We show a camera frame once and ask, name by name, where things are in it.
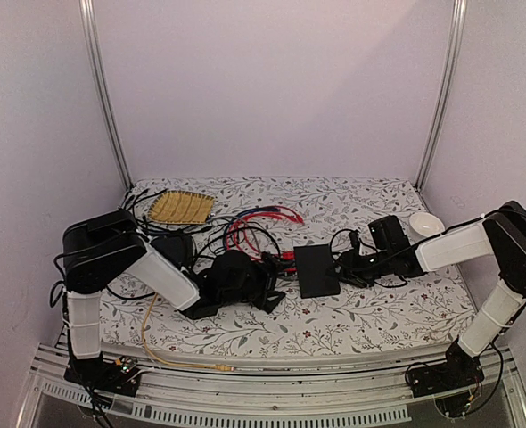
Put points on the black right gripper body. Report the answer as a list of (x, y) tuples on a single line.
[(365, 273)]

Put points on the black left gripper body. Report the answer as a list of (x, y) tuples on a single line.
[(256, 289)]

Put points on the black network switch box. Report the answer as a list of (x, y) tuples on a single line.
[(313, 264)]

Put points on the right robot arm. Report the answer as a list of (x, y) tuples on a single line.
[(491, 246)]

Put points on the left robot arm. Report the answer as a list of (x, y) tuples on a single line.
[(99, 250)]

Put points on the floral patterned table cloth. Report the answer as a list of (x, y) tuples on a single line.
[(428, 310)]

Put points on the white ceramic bowl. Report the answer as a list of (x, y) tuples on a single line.
[(424, 224)]

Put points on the yellow woven mat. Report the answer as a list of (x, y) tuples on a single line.
[(181, 208)]

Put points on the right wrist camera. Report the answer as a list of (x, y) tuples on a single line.
[(389, 237)]

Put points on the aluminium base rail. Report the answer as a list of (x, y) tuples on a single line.
[(363, 390)]

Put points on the right aluminium frame post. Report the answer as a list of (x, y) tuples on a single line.
[(455, 40)]

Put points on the aluminium frame post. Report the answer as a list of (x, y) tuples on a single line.
[(89, 25), (455, 40)]

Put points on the left aluminium frame post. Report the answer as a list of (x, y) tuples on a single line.
[(89, 25)]

